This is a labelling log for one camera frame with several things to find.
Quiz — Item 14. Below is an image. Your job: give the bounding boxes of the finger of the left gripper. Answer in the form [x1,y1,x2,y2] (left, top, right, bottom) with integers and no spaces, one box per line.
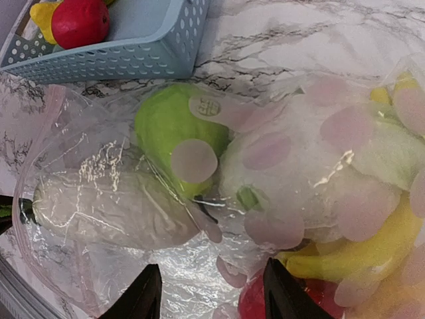
[0,195,13,235]

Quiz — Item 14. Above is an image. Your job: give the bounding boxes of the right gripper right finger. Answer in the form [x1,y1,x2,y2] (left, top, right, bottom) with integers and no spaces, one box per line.
[263,258,324,319]

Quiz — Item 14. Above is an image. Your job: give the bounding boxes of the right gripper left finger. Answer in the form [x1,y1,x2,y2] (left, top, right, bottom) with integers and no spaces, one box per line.
[99,264,162,319]

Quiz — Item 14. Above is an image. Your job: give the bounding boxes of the clear zip top bag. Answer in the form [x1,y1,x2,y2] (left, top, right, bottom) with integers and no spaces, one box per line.
[13,54,424,318]

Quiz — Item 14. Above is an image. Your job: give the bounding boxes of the green fake pear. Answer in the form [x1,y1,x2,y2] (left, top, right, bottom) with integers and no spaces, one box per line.
[134,83,229,199]

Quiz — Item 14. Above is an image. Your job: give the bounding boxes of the red fake apple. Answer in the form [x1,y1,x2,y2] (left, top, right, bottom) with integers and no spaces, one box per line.
[51,0,110,49]

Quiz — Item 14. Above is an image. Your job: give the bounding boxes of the light blue plastic basket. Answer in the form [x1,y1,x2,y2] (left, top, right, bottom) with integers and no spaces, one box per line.
[1,0,210,84]

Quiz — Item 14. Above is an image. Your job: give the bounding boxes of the yellow fake banana bunch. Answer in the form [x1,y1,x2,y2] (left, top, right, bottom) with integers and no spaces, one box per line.
[278,72,424,282]

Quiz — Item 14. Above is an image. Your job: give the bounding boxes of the orange fake peach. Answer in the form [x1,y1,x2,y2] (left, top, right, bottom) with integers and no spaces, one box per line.
[345,270,424,319]

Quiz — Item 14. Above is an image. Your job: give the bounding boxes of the white fake cauliflower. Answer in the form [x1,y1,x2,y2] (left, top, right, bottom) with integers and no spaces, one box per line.
[219,96,424,249]

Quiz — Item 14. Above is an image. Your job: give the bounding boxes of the front aluminium table rail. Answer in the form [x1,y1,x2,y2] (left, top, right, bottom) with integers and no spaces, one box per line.
[1,257,62,319]

